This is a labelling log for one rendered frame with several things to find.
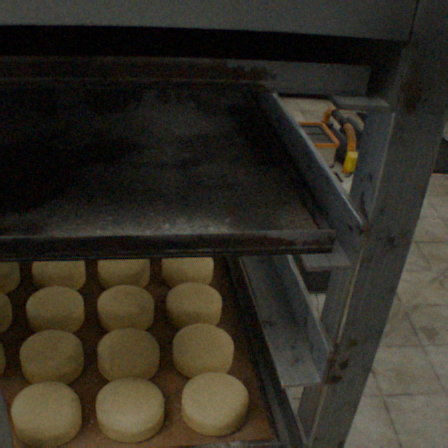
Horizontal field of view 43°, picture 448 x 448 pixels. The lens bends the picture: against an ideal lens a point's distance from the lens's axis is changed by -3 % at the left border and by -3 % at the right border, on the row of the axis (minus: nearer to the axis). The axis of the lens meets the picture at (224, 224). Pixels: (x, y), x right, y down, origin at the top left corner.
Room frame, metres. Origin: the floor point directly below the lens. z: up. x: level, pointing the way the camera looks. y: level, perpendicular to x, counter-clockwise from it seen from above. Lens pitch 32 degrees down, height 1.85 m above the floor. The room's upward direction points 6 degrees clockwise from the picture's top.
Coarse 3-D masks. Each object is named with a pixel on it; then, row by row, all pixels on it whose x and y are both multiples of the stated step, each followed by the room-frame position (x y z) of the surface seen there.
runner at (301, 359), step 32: (256, 256) 0.38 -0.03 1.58; (288, 256) 0.35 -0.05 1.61; (256, 288) 0.34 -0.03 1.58; (288, 288) 0.34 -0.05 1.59; (288, 320) 0.31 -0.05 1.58; (320, 320) 0.28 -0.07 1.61; (288, 352) 0.28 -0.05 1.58; (320, 352) 0.27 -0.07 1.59; (288, 384) 0.25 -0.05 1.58; (320, 384) 0.26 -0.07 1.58
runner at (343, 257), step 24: (264, 96) 0.46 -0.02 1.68; (264, 120) 0.45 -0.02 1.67; (288, 120) 0.39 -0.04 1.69; (288, 144) 0.39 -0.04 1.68; (312, 144) 0.35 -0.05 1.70; (312, 168) 0.33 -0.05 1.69; (312, 192) 0.33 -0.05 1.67; (336, 192) 0.29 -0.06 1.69; (336, 216) 0.29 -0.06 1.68; (360, 216) 0.26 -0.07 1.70; (336, 240) 0.28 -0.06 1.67; (360, 240) 0.26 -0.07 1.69; (312, 264) 0.25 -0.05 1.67; (336, 264) 0.25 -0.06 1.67
